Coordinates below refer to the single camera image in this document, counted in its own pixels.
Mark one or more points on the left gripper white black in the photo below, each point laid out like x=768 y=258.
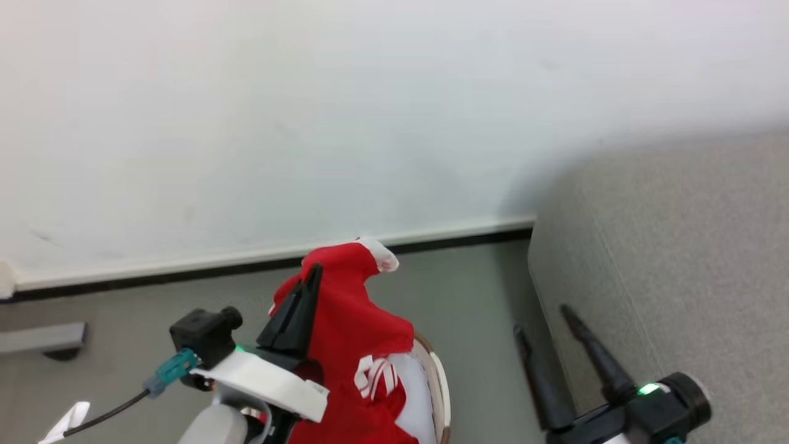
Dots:
x=265 y=379

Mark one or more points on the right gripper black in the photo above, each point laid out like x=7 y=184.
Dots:
x=607 y=419

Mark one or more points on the red white clothing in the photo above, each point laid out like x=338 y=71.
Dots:
x=351 y=320

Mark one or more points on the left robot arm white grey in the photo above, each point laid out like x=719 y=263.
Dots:
x=216 y=425

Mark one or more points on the laundry basket with wooden rim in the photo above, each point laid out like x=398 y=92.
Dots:
x=439 y=388

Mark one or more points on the white black baseboard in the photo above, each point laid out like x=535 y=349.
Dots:
x=265 y=259

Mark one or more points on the grey fabric sofa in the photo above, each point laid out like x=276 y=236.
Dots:
x=678 y=265

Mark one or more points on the grey furniture foot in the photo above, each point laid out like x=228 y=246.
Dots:
x=43 y=338

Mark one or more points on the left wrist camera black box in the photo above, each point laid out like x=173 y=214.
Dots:
x=203 y=336

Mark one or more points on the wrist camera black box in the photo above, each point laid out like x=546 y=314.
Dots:
x=203 y=336
x=687 y=398

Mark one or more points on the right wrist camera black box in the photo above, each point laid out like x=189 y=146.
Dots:
x=687 y=398

